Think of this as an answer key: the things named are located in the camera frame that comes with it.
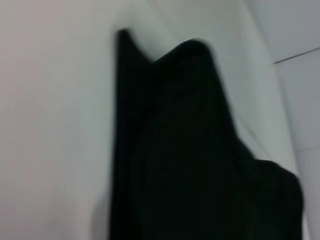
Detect black shirt with FREE print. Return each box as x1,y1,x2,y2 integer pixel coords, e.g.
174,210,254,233
108,28,305,240

